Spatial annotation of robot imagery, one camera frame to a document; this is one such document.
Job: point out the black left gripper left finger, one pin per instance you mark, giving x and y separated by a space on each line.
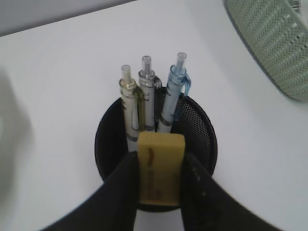
112 207

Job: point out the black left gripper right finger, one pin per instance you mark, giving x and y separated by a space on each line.
205 206

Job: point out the yellow eraser front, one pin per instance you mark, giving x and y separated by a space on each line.
160 157

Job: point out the cream white pen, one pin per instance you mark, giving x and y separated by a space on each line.
132 98

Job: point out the blue grey pen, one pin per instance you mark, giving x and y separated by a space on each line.
178 83

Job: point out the grey white pen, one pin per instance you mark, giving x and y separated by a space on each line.
149 82

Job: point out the black mesh pen holder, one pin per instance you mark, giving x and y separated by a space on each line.
111 144

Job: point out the light green plastic basket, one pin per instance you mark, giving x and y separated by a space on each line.
277 37

